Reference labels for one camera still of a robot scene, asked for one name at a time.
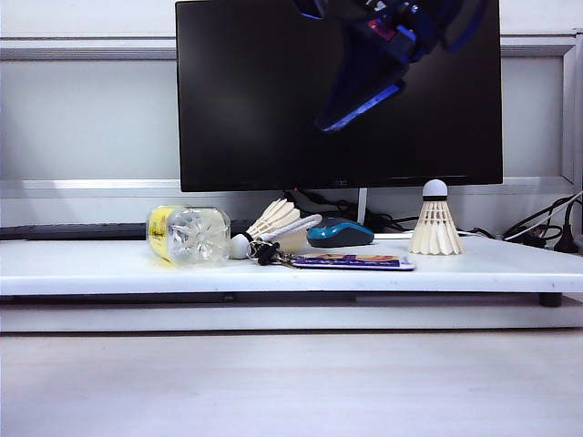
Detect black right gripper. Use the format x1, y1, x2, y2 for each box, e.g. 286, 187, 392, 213
314, 0, 438, 133

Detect white feather shuttlecock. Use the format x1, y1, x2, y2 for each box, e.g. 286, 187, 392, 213
408, 178, 465, 256
230, 198, 307, 260

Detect black computer monitor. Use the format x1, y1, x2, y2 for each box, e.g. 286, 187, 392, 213
175, 0, 504, 194

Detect blue black computer mouse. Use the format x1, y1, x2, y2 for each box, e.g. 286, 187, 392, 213
306, 217, 375, 249

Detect bunch of keys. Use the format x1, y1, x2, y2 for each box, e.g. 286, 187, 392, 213
248, 240, 302, 270

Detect clear bottle yellow label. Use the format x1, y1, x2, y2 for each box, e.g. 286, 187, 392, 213
146, 205, 232, 269

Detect black power plug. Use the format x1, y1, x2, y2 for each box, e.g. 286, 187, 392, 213
553, 199, 583, 255

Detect white desk riser shelf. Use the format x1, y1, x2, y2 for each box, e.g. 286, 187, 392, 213
0, 236, 583, 297

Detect black monitor cables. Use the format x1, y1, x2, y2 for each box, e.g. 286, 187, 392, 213
281, 188, 411, 229

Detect aluminium partition frame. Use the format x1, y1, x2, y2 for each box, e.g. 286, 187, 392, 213
0, 29, 583, 201

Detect black cable bundle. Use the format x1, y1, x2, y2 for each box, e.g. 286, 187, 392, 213
503, 193, 576, 242

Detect white power cable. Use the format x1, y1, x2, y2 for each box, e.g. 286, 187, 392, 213
503, 189, 583, 241

